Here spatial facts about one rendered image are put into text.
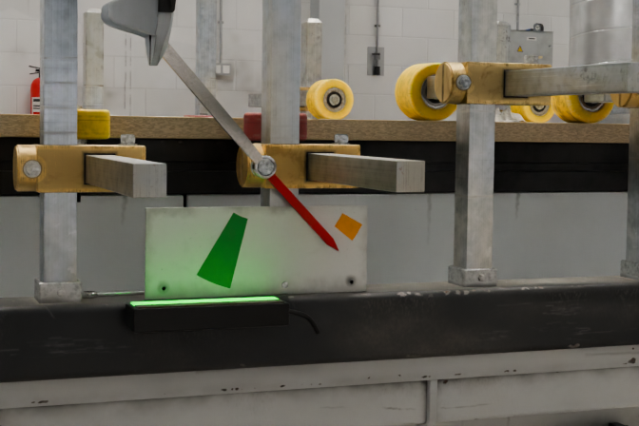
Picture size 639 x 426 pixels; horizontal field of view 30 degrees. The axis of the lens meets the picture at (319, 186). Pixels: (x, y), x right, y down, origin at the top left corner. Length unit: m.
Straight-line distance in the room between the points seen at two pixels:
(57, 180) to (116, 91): 7.30
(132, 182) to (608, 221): 0.94
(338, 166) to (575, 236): 0.60
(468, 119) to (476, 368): 0.31
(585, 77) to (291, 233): 0.37
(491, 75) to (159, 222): 0.44
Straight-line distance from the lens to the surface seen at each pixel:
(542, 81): 1.38
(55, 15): 1.29
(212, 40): 2.46
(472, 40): 1.44
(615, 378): 1.62
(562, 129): 1.73
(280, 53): 1.35
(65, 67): 1.29
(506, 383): 1.53
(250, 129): 1.48
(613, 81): 1.26
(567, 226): 1.77
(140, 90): 8.61
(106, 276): 1.53
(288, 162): 1.34
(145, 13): 1.13
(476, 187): 1.45
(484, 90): 1.44
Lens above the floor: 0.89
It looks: 3 degrees down
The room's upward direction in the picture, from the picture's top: 1 degrees clockwise
